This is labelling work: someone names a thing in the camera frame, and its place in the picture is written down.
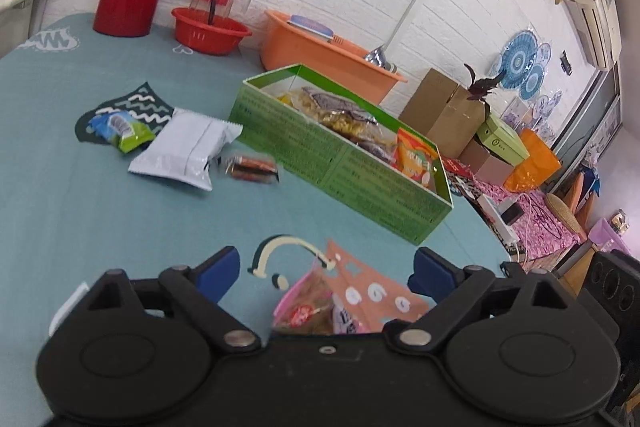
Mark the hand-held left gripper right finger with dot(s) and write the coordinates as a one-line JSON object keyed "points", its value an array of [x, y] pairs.
{"points": [[430, 269]]}

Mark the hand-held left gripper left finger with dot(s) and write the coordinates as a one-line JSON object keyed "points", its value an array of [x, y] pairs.
{"points": [[220, 269]]}

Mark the pink snack packet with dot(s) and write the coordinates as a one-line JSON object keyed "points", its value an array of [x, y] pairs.
{"points": [[310, 307]]}

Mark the clear zip bag dark snacks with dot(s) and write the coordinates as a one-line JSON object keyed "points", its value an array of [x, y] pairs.
{"points": [[335, 102]]}

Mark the clear bag brown snacks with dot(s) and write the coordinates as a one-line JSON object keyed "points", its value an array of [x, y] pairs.
{"points": [[350, 124]]}

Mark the purple plastic bin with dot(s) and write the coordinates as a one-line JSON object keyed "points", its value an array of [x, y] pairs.
{"points": [[610, 237]]}

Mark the white power strip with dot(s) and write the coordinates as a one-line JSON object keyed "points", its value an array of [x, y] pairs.
{"points": [[495, 216]]}

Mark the woven straw cushion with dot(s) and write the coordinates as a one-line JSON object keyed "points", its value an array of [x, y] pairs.
{"points": [[564, 213]]}

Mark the pink floral cloth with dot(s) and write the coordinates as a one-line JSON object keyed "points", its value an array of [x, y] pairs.
{"points": [[542, 232]]}

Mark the small brown snack packet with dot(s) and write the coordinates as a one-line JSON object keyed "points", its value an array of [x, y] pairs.
{"points": [[250, 167]]}

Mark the orange snack packet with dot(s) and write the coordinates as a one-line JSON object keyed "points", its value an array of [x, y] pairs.
{"points": [[417, 157]]}

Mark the small brown cardboard box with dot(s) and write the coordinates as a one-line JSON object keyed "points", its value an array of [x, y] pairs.
{"points": [[480, 159]]}

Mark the white snack packet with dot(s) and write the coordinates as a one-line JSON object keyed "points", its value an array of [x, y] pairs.
{"points": [[180, 147]]}

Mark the teal printed tablecloth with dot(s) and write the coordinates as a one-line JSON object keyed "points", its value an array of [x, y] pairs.
{"points": [[100, 217]]}

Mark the dark brown snack packet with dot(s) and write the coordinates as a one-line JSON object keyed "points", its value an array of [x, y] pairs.
{"points": [[375, 147]]}

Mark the light green cardboard box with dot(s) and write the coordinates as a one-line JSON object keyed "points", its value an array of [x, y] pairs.
{"points": [[500, 142]]}

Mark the orange plastic bag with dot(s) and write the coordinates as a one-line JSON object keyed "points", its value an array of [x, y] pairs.
{"points": [[535, 162]]}

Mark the large brown cardboard box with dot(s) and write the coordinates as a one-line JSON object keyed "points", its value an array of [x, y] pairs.
{"points": [[440, 117]]}

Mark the white plastic wrapper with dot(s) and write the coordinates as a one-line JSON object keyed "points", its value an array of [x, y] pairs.
{"points": [[67, 309]]}

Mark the blue green snack packet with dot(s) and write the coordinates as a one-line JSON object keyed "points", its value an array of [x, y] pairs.
{"points": [[120, 129]]}

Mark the yellow orange snack bag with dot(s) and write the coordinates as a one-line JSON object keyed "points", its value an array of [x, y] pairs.
{"points": [[289, 101]]}

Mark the dark purple plant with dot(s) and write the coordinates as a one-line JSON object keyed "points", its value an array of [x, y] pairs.
{"points": [[480, 84]]}

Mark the small blue patterned plate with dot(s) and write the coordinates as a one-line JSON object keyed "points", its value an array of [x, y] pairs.
{"points": [[543, 54], [532, 82]]}

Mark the large blue patterned plate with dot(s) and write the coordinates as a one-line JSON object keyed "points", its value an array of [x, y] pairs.
{"points": [[517, 57]]}

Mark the orange plastic basin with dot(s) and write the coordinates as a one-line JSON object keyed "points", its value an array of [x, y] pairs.
{"points": [[320, 57]]}

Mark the red plastic basket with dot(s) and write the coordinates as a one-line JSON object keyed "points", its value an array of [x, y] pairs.
{"points": [[210, 34]]}

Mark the blue lidded container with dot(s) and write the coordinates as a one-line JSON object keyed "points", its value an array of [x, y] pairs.
{"points": [[310, 26]]}

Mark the white air conditioner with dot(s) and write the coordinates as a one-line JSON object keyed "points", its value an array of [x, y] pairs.
{"points": [[597, 12]]}

